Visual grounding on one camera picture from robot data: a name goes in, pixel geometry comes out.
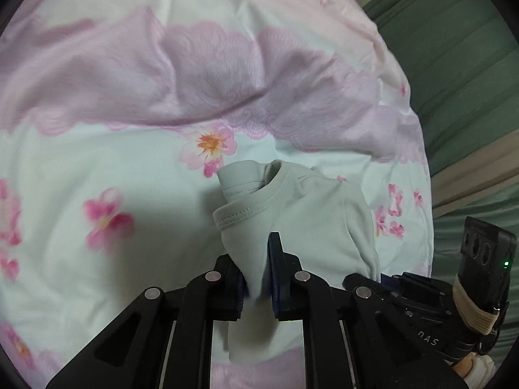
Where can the green curtain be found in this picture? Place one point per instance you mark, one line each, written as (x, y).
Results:
(461, 60)

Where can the light grey small garment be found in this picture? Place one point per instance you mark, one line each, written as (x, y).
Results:
(292, 226)

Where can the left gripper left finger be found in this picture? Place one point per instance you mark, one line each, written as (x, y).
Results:
(163, 339)

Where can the person's right hand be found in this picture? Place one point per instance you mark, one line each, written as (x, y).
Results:
(468, 369)

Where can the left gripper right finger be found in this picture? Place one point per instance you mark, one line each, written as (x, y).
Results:
(353, 338)

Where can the pink floral bed quilt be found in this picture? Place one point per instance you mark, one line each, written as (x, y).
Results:
(118, 117)

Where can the black camera box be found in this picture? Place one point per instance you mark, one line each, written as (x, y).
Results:
(481, 287)

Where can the white pink sleeve forearm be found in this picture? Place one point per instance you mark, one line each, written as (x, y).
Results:
(483, 369)

